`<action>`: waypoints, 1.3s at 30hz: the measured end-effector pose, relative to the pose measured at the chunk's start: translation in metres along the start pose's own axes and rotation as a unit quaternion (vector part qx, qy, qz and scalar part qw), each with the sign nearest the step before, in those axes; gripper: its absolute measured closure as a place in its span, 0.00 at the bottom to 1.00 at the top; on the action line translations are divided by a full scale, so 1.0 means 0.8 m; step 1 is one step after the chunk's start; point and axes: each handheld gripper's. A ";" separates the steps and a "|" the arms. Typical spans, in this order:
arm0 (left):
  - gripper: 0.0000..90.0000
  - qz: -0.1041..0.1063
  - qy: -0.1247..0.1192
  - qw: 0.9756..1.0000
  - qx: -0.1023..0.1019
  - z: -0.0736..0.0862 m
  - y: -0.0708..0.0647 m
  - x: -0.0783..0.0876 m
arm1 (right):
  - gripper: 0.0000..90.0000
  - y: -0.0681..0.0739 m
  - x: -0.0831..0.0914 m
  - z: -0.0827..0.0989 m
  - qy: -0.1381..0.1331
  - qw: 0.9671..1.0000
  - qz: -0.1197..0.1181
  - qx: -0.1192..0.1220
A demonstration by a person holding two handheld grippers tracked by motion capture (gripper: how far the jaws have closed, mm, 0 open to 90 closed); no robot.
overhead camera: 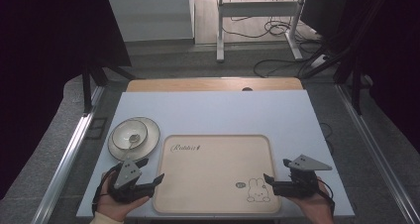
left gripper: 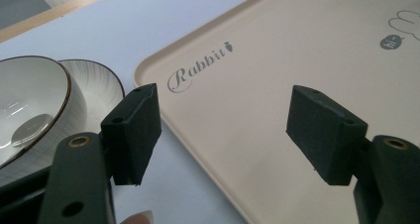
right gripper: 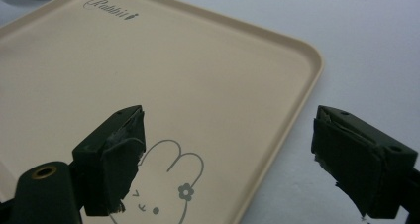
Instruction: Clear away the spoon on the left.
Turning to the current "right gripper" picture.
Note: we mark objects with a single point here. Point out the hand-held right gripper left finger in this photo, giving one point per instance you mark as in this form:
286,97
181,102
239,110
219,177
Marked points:
109,164

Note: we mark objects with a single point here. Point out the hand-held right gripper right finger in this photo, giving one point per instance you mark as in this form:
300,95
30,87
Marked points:
360,164

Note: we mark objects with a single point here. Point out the beige tray with rabbit print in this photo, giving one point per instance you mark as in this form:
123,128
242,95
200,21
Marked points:
185,85

